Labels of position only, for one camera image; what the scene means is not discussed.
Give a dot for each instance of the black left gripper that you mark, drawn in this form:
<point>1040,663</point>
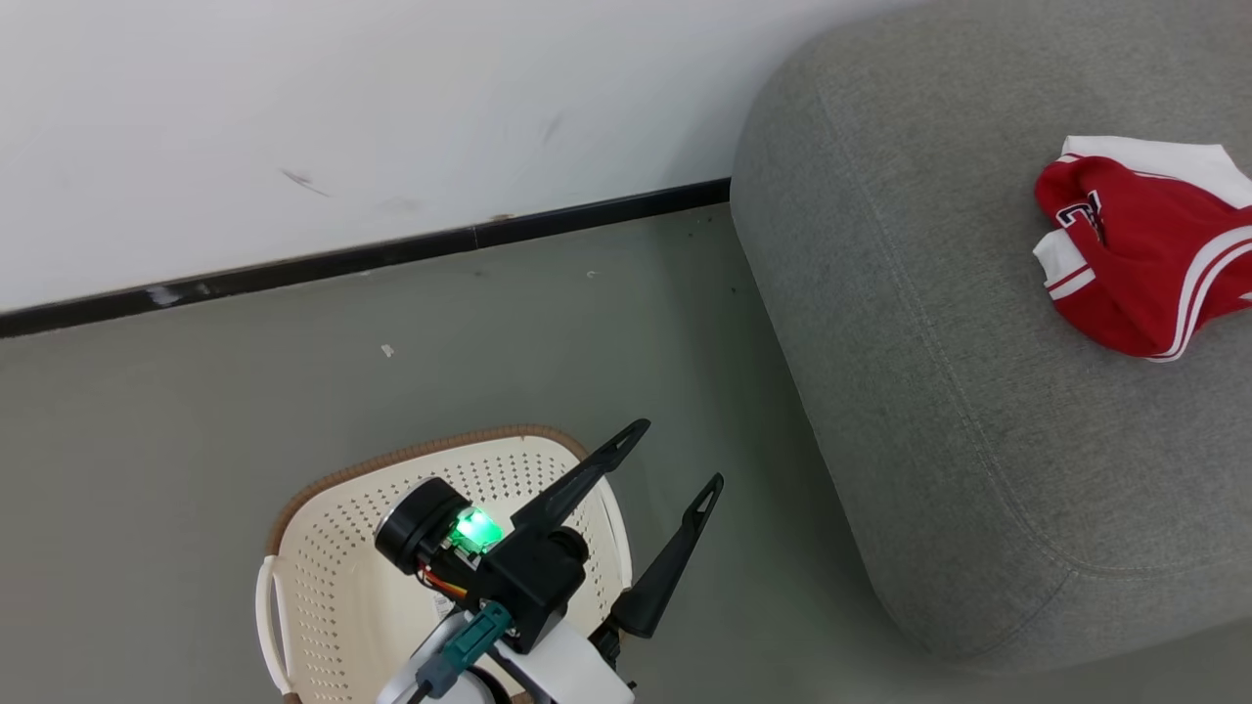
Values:
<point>523,577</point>

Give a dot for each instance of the red and white garment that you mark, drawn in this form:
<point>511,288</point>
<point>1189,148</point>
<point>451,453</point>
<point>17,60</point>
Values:
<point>1144,264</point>

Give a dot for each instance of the cream perforated laundry basket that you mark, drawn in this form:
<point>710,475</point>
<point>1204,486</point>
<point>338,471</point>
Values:
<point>333,577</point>

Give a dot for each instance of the grey fabric sofa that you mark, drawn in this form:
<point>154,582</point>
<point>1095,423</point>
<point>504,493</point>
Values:
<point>978,411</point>

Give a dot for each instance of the black wall baseboard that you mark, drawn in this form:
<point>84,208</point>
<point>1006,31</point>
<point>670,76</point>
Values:
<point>293,266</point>

